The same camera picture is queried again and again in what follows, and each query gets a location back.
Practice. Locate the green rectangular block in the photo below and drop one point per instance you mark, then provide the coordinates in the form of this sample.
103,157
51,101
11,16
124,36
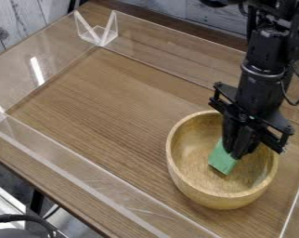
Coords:
220,159

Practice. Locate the black table leg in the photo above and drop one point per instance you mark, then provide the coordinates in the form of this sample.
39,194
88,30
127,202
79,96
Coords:
36,202

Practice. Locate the clear acrylic tray wall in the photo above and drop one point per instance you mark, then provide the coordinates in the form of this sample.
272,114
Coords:
107,127

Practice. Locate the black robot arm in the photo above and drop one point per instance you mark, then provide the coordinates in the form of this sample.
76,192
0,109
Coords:
272,34

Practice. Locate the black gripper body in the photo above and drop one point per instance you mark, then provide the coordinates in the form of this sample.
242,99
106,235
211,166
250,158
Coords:
254,102

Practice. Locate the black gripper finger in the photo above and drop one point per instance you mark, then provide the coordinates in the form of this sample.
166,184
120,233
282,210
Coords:
246,141
230,131

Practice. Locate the brown wooden bowl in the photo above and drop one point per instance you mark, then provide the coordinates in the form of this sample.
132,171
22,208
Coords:
191,141

